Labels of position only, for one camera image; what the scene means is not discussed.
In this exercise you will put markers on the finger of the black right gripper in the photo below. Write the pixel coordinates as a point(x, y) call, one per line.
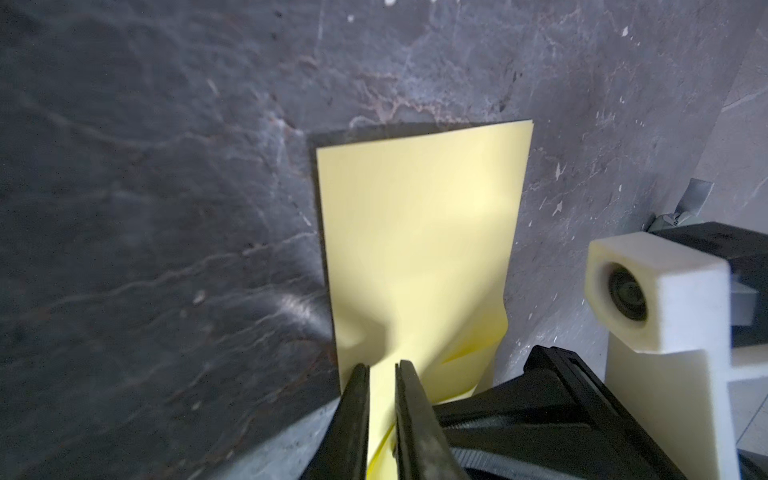
point(555, 421)

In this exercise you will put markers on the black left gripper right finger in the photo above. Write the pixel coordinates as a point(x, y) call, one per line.
point(421, 448)

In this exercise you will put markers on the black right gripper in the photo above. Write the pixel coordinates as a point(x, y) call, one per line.
point(741, 276)

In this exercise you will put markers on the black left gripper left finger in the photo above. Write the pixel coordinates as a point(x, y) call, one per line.
point(342, 454)

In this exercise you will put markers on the yellow square paper sheet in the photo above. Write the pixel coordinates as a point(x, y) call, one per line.
point(418, 234)

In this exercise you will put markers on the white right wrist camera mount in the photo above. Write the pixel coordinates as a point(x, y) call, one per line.
point(620, 288)

